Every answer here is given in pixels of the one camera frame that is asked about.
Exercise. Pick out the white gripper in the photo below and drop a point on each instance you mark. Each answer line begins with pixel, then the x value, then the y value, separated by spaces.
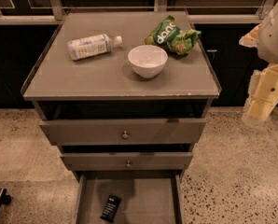
pixel 274 41

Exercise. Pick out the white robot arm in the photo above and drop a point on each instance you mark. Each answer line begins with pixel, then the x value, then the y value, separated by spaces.
pixel 267 41

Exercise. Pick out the grey drawer cabinet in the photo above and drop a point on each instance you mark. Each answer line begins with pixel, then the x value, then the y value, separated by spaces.
pixel 106 87

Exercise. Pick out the grey middle drawer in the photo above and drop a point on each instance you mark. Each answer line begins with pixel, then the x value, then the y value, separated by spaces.
pixel 126 161

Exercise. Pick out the grey top drawer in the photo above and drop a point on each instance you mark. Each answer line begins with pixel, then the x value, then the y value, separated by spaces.
pixel 81 132

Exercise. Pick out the green snack bag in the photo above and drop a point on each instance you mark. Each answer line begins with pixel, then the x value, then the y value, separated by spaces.
pixel 168 36

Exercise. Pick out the white ceramic bowl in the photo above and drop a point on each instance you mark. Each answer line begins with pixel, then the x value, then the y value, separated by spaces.
pixel 147 61

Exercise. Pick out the white plastic drink bottle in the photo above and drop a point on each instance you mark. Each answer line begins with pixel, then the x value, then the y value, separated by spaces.
pixel 92 46

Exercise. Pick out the metal railing frame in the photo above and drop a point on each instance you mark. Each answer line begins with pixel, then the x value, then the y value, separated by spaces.
pixel 199 11

